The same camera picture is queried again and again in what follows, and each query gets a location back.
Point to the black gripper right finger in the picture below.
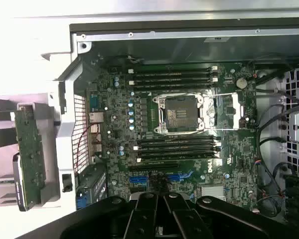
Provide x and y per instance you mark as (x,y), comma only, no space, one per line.
(179,216)

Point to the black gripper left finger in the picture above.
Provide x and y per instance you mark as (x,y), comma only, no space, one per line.
(142,216)

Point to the blue expansion slot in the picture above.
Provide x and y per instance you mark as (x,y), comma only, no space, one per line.
(138,180)

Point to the silver chipset heatsink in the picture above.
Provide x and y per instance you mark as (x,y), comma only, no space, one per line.
(213,193)

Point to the black expansion slot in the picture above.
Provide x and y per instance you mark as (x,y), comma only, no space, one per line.
(152,166)

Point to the green motherboard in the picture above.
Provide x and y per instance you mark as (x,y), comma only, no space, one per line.
(239,154)

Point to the CPU socket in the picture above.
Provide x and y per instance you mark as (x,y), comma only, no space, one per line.
(179,112)

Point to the grey printed parts rack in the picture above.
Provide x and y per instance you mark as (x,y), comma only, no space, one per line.
(49,159)

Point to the silver socket cover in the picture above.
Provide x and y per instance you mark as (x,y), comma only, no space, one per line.
(235,112)

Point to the silver coin battery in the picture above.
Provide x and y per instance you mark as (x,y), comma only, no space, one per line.
(241,83)

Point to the open black PC case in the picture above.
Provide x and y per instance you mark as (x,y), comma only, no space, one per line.
(164,49)

